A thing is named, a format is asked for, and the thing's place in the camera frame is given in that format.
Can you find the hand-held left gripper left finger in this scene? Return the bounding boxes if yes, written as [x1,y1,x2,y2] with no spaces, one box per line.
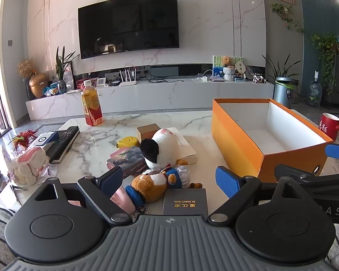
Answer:
[31,166,133,227]

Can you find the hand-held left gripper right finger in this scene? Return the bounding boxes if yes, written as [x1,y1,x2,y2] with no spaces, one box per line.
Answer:
[207,166,311,227]

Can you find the light pink pouch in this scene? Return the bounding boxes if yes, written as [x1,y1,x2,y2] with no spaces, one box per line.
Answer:
[109,185,136,215]

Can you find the yellow tape measure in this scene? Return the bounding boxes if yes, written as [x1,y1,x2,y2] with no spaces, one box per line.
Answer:
[116,136,139,149]

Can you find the teddy bear plush blue headphones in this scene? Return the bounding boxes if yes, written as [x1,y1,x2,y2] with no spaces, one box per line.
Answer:
[125,159,203,207]

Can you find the orange cardboard box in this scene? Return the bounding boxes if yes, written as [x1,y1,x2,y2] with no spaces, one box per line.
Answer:
[211,98,334,183]

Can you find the dark Xijiangnan gift box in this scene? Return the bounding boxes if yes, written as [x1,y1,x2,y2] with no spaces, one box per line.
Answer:
[162,188,209,217]

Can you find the white book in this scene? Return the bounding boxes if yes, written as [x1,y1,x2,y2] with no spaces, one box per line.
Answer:
[158,127,198,166]

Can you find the small brown cardboard box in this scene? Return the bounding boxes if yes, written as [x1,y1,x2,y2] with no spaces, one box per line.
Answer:
[136,124,161,143]

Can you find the white plush rabbit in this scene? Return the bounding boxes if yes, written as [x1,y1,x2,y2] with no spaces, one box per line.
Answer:
[139,128,181,172]

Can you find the red mug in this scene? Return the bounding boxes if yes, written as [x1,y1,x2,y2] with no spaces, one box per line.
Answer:
[319,113,339,142]

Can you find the clear plastic bag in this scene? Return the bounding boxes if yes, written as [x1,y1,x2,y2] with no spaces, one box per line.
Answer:
[6,147,58,188]

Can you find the black remote control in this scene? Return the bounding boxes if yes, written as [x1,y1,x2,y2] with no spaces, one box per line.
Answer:
[47,126,80,161]

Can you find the clear water jug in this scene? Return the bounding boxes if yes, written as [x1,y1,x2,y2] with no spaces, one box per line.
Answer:
[307,70,323,108]

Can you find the orange tea bottle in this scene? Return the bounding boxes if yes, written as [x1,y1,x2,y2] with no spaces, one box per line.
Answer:
[81,79,104,126]

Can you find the blue and white box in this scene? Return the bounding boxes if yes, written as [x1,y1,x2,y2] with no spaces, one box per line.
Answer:
[34,131,60,150]

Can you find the grey cylindrical bin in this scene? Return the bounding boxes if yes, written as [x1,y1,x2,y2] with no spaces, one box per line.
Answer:
[273,77,296,109]

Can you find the crocheted pink white rabbit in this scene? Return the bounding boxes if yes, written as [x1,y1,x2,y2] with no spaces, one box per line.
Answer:
[10,145,50,185]

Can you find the white router with antennas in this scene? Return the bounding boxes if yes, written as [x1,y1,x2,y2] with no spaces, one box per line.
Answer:
[119,68,138,87]

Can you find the long leaf green plant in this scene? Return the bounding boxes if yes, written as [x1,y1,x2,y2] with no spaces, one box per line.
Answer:
[262,54,303,91]

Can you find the red spiky decoration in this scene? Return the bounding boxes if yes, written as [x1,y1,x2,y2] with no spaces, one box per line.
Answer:
[8,130,38,151]

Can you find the red gift box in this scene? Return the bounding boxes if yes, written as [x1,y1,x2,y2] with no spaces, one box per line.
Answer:
[76,77,99,90]

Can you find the trailing green vine plant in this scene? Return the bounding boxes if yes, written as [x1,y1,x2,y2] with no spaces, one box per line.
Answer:
[309,33,339,95]

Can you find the bear on knitted pot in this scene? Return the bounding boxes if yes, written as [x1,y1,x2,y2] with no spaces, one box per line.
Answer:
[223,66,237,82]

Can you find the blue snack bag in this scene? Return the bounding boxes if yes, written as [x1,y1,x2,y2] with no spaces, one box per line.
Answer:
[43,82,60,96]

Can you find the golden round vase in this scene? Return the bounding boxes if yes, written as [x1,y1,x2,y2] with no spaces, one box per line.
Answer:
[29,73,49,99]

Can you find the green and blue painting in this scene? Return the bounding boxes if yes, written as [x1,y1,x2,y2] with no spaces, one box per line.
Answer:
[213,55,243,78]

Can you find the green plant in glass vase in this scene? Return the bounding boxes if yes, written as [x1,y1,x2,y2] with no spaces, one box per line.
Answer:
[55,45,80,93]

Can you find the dried flower bunch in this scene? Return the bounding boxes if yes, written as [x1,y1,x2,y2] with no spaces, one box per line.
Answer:
[17,58,36,80]

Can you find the hanging vine plant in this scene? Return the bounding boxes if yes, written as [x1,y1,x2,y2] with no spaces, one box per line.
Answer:
[270,3,304,36]

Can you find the black flat screen television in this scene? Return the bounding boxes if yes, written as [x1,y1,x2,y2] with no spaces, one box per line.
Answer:
[78,0,180,60]

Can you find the white charger with cable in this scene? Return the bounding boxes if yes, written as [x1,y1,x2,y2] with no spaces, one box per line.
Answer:
[192,69,213,82]

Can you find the black cables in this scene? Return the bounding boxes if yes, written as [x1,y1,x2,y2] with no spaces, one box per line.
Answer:
[141,72,187,84]

